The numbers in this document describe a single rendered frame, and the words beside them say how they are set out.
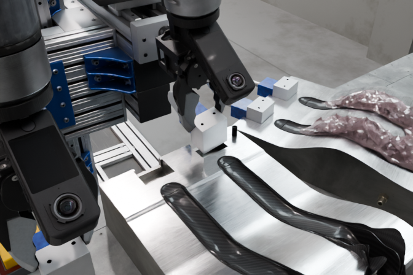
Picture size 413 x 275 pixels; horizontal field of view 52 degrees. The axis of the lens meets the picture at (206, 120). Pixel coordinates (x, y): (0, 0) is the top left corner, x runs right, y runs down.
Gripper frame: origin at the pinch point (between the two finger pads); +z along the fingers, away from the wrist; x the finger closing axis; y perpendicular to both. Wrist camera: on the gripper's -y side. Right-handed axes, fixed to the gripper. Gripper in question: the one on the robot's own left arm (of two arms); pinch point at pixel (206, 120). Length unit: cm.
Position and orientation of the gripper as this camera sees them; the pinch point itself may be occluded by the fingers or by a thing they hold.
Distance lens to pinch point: 68.7
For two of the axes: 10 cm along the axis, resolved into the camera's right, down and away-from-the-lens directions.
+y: -6.0, -5.6, 5.7
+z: 0.3, 7.0, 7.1
